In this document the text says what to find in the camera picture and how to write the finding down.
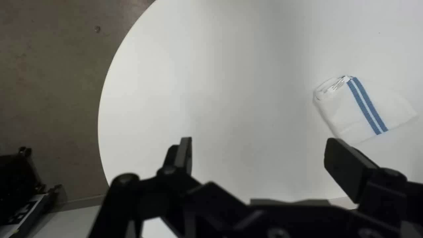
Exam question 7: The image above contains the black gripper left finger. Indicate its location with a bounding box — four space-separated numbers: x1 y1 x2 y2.
87 136 203 238

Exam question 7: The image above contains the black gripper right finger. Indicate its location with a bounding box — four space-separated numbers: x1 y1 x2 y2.
323 136 423 238

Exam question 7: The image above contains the white towel with blue stripes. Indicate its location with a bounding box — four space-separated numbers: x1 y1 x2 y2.
311 74 418 144

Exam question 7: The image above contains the black metal frame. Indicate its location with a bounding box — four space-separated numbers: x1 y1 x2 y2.
0 146 63 238

